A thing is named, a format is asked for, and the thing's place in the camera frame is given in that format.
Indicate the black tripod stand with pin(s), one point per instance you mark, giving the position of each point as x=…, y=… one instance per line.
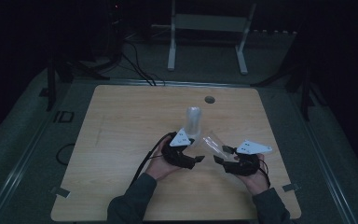
x=51, y=81
x=304, y=90

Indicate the person's left hand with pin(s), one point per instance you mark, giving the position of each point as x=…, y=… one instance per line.
x=160, y=166

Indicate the stack of clear plastic cups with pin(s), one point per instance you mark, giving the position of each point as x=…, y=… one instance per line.
x=193, y=119

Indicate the white metal stand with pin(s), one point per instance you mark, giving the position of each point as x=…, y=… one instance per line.
x=209, y=23

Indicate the white power strip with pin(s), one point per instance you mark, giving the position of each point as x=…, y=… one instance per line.
x=275, y=31

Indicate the round table grommet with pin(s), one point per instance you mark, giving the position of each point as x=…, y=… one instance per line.
x=209, y=100

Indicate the grey tape piece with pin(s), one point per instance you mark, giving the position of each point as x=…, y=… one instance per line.
x=60, y=192
x=291, y=187

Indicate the dark computer tower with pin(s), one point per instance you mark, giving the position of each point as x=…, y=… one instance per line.
x=115, y=28

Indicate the person's right hand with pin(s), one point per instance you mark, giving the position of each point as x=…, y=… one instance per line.
x=256, y=182

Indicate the black tape floor mark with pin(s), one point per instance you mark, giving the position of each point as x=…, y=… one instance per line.
x=57, y=117

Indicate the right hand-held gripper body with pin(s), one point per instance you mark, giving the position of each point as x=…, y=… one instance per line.
x=244, y=163

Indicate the single clear plastic cup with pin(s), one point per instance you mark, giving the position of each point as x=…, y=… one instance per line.
x=212, y=143

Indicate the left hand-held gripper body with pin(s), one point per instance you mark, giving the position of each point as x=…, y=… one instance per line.
x=175, y=155

